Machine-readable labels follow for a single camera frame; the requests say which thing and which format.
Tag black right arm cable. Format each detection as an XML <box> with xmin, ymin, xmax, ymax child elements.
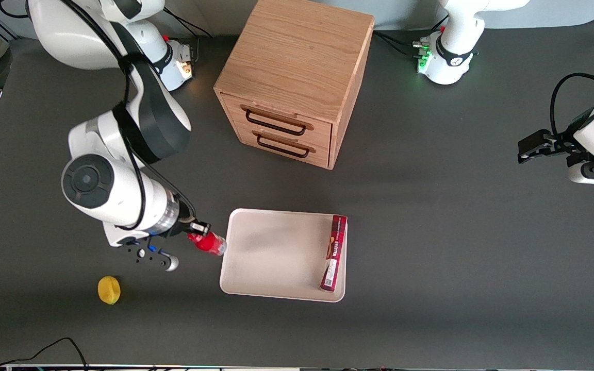
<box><xmin>60</xmin><ymin>0</ymin><xmax>197</xmax><ymax>230</ymax></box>

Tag white rectangular tray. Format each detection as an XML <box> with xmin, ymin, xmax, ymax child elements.
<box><xmin>220</xmin><ymin>208</ymin><xmax>347</xmax><ymax>302</ymax></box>

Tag red coke bottle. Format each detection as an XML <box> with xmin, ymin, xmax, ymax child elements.
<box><xmin>188</xmin><ymin>232</ymin><xmax>227</xmax><ymax>257</ymax></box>

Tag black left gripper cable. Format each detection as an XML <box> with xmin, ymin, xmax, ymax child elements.
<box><xmin>550</xmin><ymin>72</ymin><xmax>594</xmax><ymax>137</ymax></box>

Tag yellow lemon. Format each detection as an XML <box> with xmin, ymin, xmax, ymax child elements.
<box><xmin>98</xmin><ymin>276</ymin><xmax>121</xmax><ymax>306</ymax></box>

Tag wooden two-drawer cabinet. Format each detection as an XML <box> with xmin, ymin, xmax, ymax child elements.
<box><xmin>213</xmin><ymin>0</ymin><xmax>375</xmax><ymax>170</ymax></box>

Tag black arm base cables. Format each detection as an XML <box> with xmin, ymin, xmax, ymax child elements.
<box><xmin>162</xmin><ymin>6</ymin><xmax>211</xmax><ymax>63</ymax></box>
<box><xmin>373</xmin><ymin>14</ymin><xmax>434</xmax><ymax>58</ymax></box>

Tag black left arm base cables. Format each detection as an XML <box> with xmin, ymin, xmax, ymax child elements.
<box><xmin>373</xmin><ymin>14</ymin><xmax>434</xmax><ymax>58</ymax></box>

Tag black right arm base cables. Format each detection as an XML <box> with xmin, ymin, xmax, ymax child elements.
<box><xmin>162</xmin><ymin>6</ymin><xmax>211</xmax><ymax>63</ymax></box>

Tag red tartan shortbread box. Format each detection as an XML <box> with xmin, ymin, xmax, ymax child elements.
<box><xmin>320</xmin><ymin>215</ymin><xmax>348</xmax><ymax>293</ymax></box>

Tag black cable at table edge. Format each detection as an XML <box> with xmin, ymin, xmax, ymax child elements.
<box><xmin>0</xmin><ymin>337</ymin><xmax>89</xmax><ymax>371</ymax></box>

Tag wooden drawer with black handle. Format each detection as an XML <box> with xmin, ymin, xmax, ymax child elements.
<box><xmin>235</xmin><ymin>124</ymin><xmax>331</xmax><ymax>168</ymax></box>
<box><xmin>221</xmin><ymin>94</ymin><xmax>333</xmax><ymax>145</ymax></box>

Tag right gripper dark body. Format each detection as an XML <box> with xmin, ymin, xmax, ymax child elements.
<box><xmin>167</xmin><ymin>206</ymin><xmax>195</xmax><ymax>238</ymax></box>

